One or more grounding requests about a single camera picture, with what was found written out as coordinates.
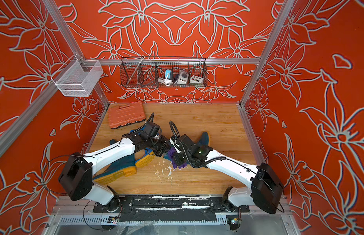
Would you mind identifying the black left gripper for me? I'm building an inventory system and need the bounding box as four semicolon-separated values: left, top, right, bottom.
145;142;174;161

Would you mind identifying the purple cloth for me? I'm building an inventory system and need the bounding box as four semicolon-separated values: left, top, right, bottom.
165;147;187;169

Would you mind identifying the blue rubber boot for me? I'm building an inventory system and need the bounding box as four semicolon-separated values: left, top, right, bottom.
130;148;155;171

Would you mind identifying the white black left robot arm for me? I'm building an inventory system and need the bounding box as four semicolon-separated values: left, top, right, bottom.
58;121;171;211

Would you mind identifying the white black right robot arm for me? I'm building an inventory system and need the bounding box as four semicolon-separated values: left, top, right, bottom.
170;135;284;214

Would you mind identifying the dark teal rubber boot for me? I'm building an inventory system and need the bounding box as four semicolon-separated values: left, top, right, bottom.
93;152;137;185

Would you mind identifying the orange plastic tool case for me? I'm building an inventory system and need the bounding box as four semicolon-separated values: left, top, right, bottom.
108;101;146;129

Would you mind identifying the white grey round device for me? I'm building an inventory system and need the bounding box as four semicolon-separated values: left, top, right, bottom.
175;70;189;85

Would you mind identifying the blue white small box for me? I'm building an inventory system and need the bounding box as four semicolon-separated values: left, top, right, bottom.
164;70;172;80

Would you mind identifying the white dotted box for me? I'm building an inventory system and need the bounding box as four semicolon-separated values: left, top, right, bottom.
189;75;204;85

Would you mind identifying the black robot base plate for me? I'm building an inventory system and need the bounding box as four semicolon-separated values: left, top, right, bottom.
93;194;250;213

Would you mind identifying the black wire wall basket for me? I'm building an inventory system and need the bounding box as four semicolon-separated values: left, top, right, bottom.
120;56;208;88

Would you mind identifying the white wire mesh basket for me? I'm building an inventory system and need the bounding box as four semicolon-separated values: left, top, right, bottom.
52;60;103;97

